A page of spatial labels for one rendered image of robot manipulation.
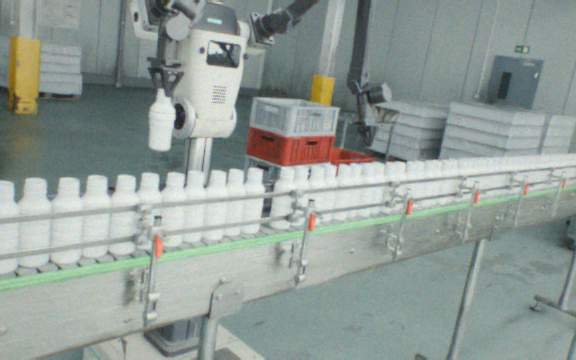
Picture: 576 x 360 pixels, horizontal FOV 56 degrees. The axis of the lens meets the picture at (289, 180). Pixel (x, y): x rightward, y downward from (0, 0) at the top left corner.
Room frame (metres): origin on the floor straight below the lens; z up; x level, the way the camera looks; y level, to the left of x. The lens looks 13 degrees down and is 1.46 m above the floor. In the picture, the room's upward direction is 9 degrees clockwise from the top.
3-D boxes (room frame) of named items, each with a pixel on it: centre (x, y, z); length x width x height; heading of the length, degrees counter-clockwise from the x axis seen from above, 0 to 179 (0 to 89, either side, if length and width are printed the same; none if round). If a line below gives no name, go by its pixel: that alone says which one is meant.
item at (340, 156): (4.75, -0.39, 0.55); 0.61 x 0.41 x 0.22; 138
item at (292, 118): (4.17, 0.03, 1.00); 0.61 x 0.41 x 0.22; 143
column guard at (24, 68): (8.03, 4.16, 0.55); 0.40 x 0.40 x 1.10; 45
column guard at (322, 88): (11.82, -0.40, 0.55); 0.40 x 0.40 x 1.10; 45
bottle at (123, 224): (1.08, 0.34, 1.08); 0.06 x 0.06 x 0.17
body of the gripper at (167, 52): (1.47, 0.38, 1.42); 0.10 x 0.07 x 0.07; 46
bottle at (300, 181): (1.46, -0.03, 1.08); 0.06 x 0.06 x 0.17
